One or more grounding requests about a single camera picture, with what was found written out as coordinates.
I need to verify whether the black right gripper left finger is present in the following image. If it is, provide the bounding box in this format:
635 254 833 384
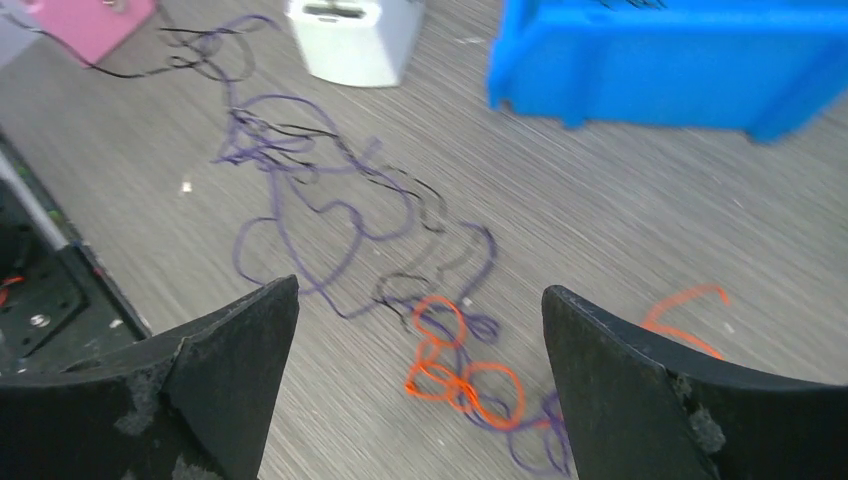
1 276 299 479

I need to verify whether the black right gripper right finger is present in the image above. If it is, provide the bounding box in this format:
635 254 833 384
542 285 847 480

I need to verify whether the orange cable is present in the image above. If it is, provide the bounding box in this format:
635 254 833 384
404 284 731 432

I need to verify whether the purple cable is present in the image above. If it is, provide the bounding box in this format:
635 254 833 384
192 14 575 477

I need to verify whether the blue plastic bin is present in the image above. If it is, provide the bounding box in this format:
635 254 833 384
487 1 847 143

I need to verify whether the pink metronome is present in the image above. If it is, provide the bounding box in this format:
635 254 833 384
22 0 156 64

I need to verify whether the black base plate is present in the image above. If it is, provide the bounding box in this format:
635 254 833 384
1 137 152 377

